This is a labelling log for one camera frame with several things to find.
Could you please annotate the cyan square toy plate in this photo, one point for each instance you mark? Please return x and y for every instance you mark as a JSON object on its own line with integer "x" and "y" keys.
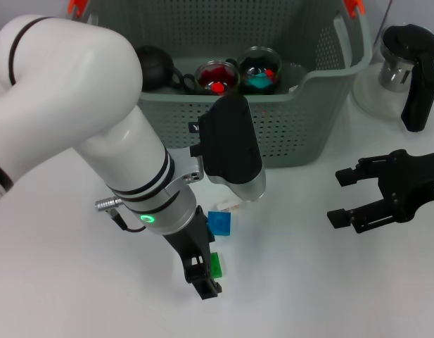
{"x": 259, "y": 81}

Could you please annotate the glass teacup black holder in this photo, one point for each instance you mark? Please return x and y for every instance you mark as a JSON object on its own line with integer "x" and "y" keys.
{"x": 234, "y": 82}
{"x": 234, "y": 61}
{"x": 279, "y": 70}
{"x": 253, "y": 65}

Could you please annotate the blue square toy plate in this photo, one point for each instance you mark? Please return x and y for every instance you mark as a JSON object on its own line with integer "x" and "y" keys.
{"x": 220, "y": 223}

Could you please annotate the green toy brick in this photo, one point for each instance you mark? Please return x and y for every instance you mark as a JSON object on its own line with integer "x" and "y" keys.
{"x": 216, "y": 265}

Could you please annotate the grey perforated storage bin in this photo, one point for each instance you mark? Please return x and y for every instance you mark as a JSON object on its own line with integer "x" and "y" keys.
{"x": 308, "y": 123}

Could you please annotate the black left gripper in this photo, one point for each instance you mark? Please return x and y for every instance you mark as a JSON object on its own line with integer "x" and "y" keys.
{"x": 192, "y": 243}

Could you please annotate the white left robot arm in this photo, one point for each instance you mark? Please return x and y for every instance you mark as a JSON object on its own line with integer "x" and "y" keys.
{"x": 62, "y": 105}

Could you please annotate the thin dark wall strip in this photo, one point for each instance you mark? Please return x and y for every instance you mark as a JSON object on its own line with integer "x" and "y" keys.
{"x": 386, "y": 17}

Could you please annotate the small red toy brick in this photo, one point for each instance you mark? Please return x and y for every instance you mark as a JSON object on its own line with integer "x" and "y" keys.
{"x": 217, "y": 88}
{"x": 270, "y": 73}

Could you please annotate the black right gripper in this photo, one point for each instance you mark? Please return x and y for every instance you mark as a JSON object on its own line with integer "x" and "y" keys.
{"x": 410, "y": 183}

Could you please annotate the dark clay teapot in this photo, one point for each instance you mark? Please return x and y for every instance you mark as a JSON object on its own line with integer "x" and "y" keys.
{"x": 157, "y": 70}

